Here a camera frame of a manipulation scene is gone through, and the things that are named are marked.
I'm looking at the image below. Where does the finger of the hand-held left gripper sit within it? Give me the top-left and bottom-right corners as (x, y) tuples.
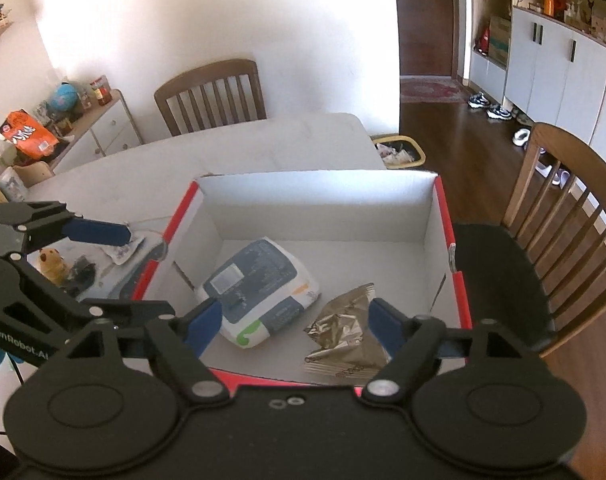
(0, 254), (176, 333)
(0, 201), (134, 256)

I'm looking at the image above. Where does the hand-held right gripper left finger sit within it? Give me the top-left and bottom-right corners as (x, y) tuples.
(66, 298), (231, 407)

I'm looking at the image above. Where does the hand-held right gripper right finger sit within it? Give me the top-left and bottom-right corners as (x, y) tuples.
(360, 298), (538, 406)

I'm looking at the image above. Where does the white printed clear packet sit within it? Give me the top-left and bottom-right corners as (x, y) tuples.
(103, 232), (150, 265)

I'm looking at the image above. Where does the gold foil snack packet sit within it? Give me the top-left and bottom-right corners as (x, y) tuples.
(303, 282), (392, 382)

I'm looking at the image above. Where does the yellow plush toy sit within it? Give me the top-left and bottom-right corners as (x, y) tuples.
(37, 247), (67, 287)

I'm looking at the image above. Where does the white blue tissue pack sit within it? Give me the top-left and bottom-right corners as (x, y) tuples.
(195, 236), (322, 349)

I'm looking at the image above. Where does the red and white cardboard box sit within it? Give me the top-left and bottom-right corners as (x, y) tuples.
(132, 170), (474, 392)

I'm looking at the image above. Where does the white blue fish-print mat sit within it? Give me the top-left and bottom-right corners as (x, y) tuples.
(80, 220), (171, 303)

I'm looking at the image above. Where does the light wooden stool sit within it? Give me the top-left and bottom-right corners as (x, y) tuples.
(13, 159), (55, 189)

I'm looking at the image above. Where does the clear glass jar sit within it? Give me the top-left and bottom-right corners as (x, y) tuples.
(0, 166), (30, 204)

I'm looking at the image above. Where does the white sideboard cabinet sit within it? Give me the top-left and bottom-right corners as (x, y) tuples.
(48, 89), (145, 173)

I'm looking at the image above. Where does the orange snack bag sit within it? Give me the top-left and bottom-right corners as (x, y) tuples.
(0, 109), (62, 157)

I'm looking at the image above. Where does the black seat cushion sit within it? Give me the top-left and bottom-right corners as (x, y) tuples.
(453, 222), (557, 357)

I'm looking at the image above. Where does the blue globe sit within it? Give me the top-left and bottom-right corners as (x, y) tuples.
(50, 82), (79, 112)

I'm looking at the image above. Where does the red-lid jar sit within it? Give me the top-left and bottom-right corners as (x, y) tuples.
(90, 75), (114, 107)

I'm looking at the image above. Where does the yellow-rim trash bin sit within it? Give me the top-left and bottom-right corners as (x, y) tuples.
(370, 134), (427, 169)

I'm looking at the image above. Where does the brown wooden slat-back chair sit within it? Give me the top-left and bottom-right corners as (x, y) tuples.
(153, 59), (268, 137)

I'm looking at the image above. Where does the red patterned rug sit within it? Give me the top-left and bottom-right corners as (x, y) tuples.
(400, 78), (472, 105)

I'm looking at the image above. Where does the light wooden curved-back chair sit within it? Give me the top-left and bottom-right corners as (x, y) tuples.
(502, 122), (606, 358)

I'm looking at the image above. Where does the dark brown door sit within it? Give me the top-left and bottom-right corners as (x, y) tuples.
(393, 0), (468, 80)

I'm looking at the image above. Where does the brown cardboard carton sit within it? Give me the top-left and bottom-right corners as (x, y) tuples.
(488, 16), (512, 69)

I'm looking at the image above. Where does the grey hallway cabinet unit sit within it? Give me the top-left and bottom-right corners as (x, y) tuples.
(470, 0), (606, 153)

